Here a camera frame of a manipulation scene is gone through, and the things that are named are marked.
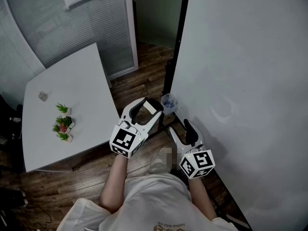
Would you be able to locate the white whiteboard eraser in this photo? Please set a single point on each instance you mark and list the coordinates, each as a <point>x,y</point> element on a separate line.
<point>150,108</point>

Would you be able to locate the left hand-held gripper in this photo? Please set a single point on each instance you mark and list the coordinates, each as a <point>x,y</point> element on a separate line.
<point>126,141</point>

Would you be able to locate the person's beige trousers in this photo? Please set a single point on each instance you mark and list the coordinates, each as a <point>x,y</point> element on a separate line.
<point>156,165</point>

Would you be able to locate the small clear bottle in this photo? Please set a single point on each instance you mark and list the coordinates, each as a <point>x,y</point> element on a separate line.
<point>15,119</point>

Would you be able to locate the small grey jar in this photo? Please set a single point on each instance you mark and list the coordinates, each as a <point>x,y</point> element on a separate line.
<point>43,96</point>

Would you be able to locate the person's left forearm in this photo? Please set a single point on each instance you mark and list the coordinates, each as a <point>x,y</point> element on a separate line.
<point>114,184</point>

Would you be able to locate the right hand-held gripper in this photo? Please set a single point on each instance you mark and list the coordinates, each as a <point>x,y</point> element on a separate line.
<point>197,163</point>

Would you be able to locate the black office chair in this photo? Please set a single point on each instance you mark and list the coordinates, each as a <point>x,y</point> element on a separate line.
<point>7,133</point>

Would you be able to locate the white table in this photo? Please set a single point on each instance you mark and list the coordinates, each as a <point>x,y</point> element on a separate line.
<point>72,80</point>

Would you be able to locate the person's white shirt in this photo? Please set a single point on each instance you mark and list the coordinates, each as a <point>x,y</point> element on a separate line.
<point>149,206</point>

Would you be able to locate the cluster of small potted plants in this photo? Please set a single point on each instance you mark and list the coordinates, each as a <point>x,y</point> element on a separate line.
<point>63,125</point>

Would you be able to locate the large white whiteboard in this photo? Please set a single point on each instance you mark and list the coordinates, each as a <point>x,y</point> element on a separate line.
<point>240,56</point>

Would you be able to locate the person's right forearm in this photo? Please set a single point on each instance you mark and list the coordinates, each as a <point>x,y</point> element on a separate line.
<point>202,196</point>

